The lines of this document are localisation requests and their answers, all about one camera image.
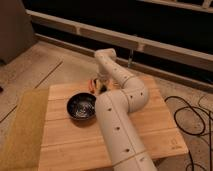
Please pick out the black eraser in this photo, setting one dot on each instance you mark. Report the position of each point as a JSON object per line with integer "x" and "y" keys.
{"x": 102, "y": 89}

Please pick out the yellow-brown mat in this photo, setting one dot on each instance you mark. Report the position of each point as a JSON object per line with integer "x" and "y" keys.
{"x": 21, "y": 150}

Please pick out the black bowl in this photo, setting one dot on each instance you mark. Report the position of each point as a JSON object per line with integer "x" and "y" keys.
{"x": 81, "y": 106}

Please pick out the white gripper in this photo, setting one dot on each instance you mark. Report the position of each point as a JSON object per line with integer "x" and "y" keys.
{"x": 102, "y": 81}

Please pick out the white shelf rail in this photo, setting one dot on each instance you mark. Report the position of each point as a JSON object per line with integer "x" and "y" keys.
{"x": 166, "y": 51}

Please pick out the grey cabinet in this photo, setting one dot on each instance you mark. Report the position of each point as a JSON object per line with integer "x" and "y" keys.
{"x": 16, "y": 31}

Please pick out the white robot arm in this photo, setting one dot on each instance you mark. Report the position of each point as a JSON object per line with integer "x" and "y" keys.
{"x": 124, "y": 145}

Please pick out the orange carrot toy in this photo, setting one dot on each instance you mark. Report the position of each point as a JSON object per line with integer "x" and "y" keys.
{"x": 91, "y": 86}

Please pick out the wooden board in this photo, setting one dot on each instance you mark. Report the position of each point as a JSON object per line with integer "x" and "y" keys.
{"x": 70, "y": 145}

